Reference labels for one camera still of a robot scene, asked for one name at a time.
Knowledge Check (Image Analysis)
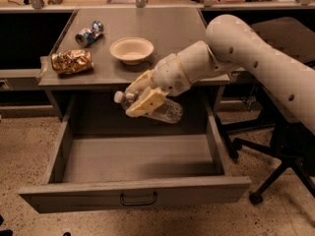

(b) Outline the clear plastic water bottle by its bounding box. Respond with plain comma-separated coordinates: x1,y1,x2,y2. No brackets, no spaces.
114,91,183,124

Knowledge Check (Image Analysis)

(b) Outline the crushed gold can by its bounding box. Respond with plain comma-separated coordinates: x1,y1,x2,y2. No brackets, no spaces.
51,49,94,75

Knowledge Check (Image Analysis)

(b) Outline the grey cabinet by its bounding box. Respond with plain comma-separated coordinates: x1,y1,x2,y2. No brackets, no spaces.
37,7,230,120

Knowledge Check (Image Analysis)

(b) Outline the crushed blue silver can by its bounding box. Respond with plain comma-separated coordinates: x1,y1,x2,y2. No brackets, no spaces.
75,21,104,47

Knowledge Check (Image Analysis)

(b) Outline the grey open top drawer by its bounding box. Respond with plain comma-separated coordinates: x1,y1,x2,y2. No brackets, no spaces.
18,93,252,214

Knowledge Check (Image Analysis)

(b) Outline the black office chair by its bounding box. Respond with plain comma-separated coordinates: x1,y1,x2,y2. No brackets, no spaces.
207,15,315,205

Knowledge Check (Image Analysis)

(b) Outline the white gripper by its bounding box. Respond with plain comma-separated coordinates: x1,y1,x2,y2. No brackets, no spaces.
125,54,191,118

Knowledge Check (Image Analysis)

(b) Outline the beige paper bowl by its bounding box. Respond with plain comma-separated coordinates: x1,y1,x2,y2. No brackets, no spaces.
110,37,155,65

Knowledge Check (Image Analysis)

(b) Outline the black drawer handle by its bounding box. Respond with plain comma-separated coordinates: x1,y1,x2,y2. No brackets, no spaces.
120,192,158,207

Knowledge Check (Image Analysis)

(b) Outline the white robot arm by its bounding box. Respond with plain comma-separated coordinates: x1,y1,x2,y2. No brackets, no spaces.
126,15,315,133

